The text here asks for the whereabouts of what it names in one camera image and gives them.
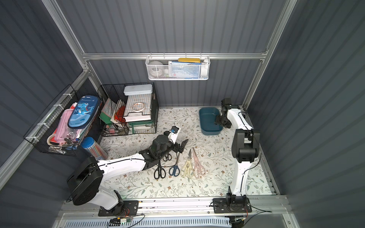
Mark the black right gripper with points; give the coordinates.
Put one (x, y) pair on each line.
(222, 119)

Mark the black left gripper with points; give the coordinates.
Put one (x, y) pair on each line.
(177, 146)

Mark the small black scissors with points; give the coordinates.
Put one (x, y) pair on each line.
(167, 157)

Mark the teal storage box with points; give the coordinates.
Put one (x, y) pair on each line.
(207, 116)

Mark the blue handled scissors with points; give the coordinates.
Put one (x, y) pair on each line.
(174, 170)

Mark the yellow handled scissors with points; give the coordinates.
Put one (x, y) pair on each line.
(187, 169)

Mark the pink handled scissors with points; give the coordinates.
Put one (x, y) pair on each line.
(199, 170)

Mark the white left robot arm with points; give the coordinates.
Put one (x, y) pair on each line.
(85, 183)

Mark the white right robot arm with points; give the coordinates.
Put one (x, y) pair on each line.
(245, 149)

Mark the white plastic box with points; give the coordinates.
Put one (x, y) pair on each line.
(132, 90)

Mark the floral table mat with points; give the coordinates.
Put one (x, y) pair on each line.
(214, 153)

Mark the yellow case in basket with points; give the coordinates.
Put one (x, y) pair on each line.
(189, 60)

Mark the colored pencil tube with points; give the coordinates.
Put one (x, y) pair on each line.
(90, 145)

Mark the white tape roll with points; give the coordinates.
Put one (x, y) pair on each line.
(155, 68)

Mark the blue dinosaur pencil case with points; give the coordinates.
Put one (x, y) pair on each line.
(84, 112)

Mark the pink pencil case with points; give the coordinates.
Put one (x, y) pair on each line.
(61, 135)

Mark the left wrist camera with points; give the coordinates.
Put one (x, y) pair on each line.
(174, 133)

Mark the black wire desk organizer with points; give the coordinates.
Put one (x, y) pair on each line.
(127, 115)

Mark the white wire wall basket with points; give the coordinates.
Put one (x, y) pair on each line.
(174, 70)

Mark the black wire side basket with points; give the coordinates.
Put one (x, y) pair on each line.
(39, 135)

